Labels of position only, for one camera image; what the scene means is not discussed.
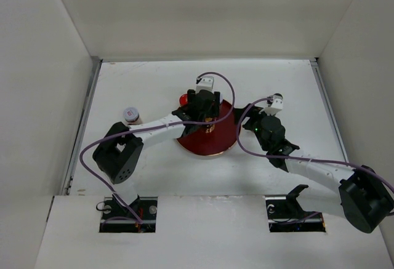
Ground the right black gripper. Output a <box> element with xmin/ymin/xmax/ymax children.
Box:
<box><xmin>233</xmin><ymin>103</ymin><xmax>276</xmax><ymax>151</ymax></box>

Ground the red lid sauce jar front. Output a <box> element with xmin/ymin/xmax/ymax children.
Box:
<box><xmin>179</xmin><ymin>94</ymin><xmax>188</xmax><ymax>106</ymax></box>

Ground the red lid sauce jar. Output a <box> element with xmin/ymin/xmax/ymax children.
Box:
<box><xmin>201</xmin><ymin>118</ymin><xmax>215</xmax><ymax>134</ymax></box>
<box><xmin>179</xmin><ymin>94</ymin><xmax>188</xmax><ymax>106</ymax></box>

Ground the red lid sauce jar back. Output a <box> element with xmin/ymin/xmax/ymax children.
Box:
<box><xmin>201</xmin><ymin>118</ymin><xmax>215</xmax><ymax>134</ymax></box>

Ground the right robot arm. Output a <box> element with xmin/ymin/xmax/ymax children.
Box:
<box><xmin>235</xmin><ymin>104</ymin><xmax>393</xmax><ymax>233</ymax></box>

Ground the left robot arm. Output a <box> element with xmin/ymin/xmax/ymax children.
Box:
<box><xmin>92</xmin><ymin>89</ymin><xmax>220</xmax><ymax>219</ymax></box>

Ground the red round tray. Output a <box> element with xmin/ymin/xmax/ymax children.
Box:
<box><xmin>177</xmin><ymin>111</ymin><xmax>236</xmax><ymax>156</ymax></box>

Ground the white lid sauce jar left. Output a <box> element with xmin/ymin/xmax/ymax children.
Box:
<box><xmin>123</xmin><ymin>106</ymin><xmax>142</xmax><ymax>125</ymax></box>

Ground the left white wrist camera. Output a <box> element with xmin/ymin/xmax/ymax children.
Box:
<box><xmin>195</xmin><ymin>75</ymin><xmax>214</xmax><ymax>93</ymax></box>

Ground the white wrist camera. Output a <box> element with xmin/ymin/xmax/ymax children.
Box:
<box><xmin>195</xmin><ymin>75</ymin><xmax>214</xmax><ymax>93</ymax></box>
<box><xmin>264</xmin><ymin>95</ymin><xmax>283</xmax><ymax>116</ymax></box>

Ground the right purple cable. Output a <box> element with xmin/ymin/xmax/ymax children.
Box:
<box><xmin>236</xmin><ymin>97</ymin><xmax>394</xmax><ymax>196</ymax></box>

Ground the purple cable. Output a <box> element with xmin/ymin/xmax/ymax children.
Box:
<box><xmin>79</xmin><ymin>71</ymin><xmax>236</xmax><ymax>224</ymax></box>
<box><xmin>236</xmin><ymin>97</ymin><xmax>394</xmax><ymax>196</ymax></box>

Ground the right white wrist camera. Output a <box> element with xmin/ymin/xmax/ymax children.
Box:
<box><xmin>264</xmin><ymin>95</ymin><xmax>283</xmax><ymax>116</ymax></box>

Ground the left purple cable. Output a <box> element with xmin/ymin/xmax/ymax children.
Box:
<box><xmin>79</xmin><ymin>71</ymin><xmax>236</xmax><ymax>224</ymax></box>

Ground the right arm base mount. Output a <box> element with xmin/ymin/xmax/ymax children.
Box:
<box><xmin>265</xmin><ymin>185</ymin><xmax>326</xmax><ymax>233</ymax></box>

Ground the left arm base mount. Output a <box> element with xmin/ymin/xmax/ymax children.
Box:
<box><xmin>95</xmin><ymin>197</ymin><xmax>158</xmax><ymax>233</ymax></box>

